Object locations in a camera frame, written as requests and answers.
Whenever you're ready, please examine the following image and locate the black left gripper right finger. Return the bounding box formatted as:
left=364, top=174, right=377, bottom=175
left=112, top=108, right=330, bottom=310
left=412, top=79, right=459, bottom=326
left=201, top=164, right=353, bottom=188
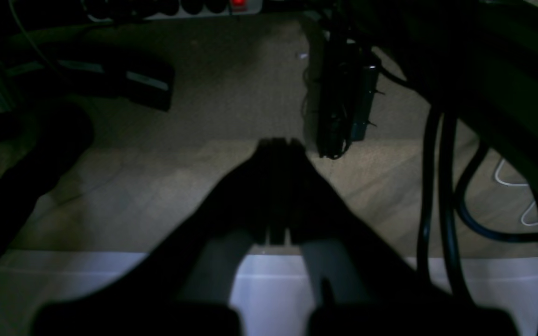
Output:
left=288, top=140, right=517, bottom=336

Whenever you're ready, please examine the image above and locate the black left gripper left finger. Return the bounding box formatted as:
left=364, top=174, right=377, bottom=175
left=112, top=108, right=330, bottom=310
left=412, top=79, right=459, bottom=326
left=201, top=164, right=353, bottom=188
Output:
left=35, top=140, right=281, bottom=336

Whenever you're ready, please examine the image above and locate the black power adapter brick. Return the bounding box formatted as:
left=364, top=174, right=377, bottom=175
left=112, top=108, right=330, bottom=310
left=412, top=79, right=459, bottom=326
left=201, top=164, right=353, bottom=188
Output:
left=316, top=37, right=382, bottom=160

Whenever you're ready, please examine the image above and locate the black flat floor device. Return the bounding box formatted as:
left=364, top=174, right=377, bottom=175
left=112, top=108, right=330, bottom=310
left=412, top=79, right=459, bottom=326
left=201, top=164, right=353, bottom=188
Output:
left=1, top=44, right=175, bottom=112

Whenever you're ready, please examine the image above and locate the white power strip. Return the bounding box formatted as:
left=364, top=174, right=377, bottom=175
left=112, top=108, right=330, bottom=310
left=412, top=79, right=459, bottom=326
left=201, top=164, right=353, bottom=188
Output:
left=81, top=0, right=263, bottom=22

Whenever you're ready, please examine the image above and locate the black thick cable bundle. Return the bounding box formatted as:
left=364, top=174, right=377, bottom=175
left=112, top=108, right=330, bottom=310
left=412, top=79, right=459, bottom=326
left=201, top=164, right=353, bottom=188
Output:
left=416, top=107, right=538, bottom=336

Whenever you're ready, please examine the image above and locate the white thin cable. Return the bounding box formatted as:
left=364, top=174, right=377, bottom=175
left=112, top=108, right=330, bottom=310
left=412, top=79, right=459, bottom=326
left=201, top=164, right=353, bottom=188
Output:
left=493, top=159, right=538, bottom=252

